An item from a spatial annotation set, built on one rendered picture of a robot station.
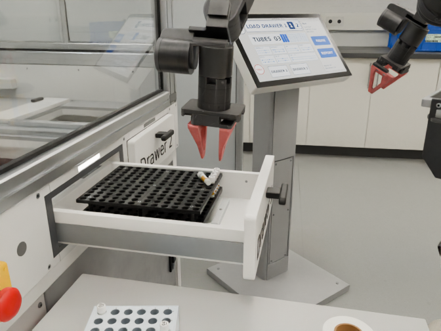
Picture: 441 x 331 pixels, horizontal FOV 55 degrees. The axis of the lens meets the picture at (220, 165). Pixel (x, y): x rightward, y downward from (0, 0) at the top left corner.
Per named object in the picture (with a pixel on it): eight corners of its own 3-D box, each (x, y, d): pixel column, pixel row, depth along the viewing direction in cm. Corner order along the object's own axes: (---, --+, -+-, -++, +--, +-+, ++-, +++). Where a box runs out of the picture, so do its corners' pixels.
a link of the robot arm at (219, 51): (230, 43, 65) (237, 37, 71) (188, 39, 67) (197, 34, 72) (228, 86, 68) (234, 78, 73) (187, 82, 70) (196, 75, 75)
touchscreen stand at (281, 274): (349, 289, 194) (377, 64, 159) (278, 331, 169) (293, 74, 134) (273, 245, 232) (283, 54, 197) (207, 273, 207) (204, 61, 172)
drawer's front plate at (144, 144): (175, 149, 126) (173, 113, 122) (137, 186, 99) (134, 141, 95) (169, 149, 126) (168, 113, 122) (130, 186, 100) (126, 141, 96)
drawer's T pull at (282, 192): (288, 189, 77) (288, 182, 77) (285, 206, 70) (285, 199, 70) (268, 188, 78) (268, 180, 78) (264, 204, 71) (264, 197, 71)
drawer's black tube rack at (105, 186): (222, 202, 87) (222, 173, 85) (201, 245, 71) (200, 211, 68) (121, 193, 91) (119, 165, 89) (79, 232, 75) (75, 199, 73)
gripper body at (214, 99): (238, 125, 70) (241, 82, 67) (180, 119, 72) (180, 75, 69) (245, 114, 76) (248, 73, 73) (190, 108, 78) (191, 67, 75)
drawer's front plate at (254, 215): (272, 203, 91) (274, 154, 87) (254, 282, 64) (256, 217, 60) (264, 202, 91) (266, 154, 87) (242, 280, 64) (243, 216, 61)
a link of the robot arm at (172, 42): (231, -6, 67) (237, 24, 75) (163, -11, 69) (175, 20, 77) (219, 62, 64) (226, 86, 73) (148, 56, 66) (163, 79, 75)
